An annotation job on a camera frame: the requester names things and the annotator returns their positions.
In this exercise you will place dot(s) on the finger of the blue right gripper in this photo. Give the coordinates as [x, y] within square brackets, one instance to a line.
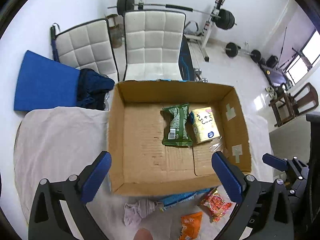
[275, 162]

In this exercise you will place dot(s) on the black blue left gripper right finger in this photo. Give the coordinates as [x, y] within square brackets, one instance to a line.
[263, 207]

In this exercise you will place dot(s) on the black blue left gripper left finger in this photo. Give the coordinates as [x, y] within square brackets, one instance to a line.
[47, 220]

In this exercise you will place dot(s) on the red snack packet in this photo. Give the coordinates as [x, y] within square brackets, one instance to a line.
[214, 205]

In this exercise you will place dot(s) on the orange snack packet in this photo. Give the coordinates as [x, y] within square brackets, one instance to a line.
[191, 225]

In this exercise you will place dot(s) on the lilac socks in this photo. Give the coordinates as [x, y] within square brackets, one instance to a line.
[134, 213]

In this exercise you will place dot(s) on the blue plastic packet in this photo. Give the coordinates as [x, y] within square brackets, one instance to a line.
[174, 199]

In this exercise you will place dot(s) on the dark wooden chair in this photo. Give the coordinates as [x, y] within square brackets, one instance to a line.
[304, 101]

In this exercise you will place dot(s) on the beige table cloth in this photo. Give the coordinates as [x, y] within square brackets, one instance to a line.
[56, 143]

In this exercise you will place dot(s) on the dark treadmill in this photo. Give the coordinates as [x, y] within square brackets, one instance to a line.
[276, 78]

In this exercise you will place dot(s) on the green snack packet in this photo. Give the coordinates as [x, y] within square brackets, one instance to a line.
[177, 134]

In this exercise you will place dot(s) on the open cardboard box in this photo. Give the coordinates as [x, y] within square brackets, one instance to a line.
[161, 136]

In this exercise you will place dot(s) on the barbell on floor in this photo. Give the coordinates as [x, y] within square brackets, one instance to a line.
[232, 50]

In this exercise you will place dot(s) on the black blue bench pad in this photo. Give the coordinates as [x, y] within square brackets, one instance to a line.
[185, 62]

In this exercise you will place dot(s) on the blue foam mat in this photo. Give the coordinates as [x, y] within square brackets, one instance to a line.
[43, 84]

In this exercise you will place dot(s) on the dark blue garment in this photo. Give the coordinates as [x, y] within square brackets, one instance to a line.
[92, 89]

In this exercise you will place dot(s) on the white weight bench rack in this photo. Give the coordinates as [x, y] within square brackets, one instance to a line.
[201, 39]

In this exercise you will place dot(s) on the right white quilted chair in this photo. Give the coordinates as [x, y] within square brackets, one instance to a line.
[153, 41]

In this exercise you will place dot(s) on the white quilted chair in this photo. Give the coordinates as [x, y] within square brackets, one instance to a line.
[88, 45]
[153, 41]

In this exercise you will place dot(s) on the left white quilted chair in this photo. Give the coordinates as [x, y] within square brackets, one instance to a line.
[88, 45]

